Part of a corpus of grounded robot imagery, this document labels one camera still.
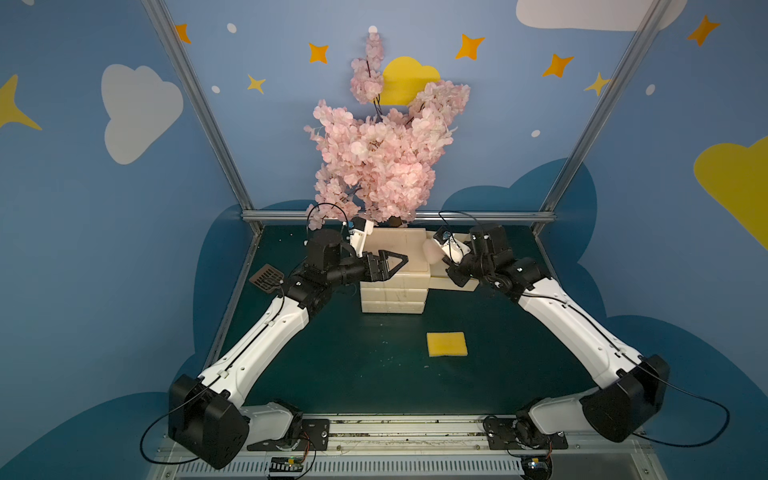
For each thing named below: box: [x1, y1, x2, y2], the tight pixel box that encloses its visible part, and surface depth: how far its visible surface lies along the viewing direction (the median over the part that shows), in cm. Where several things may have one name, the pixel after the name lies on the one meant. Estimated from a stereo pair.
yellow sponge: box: [427, 332, 468, 357], surface depth 91 cm
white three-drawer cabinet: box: [360, 228, 431, 314], surface depth 90 cm
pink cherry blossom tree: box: [304, 26, 471, 230], surface depth 66 cm
